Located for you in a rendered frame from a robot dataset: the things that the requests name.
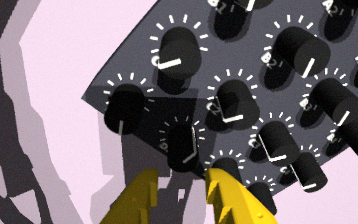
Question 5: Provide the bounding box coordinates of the grey panel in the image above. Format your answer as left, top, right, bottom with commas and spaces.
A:
80, 0, 358, 216

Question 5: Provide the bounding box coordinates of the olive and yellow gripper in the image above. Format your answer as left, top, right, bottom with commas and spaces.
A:
99, 168, 278, 224

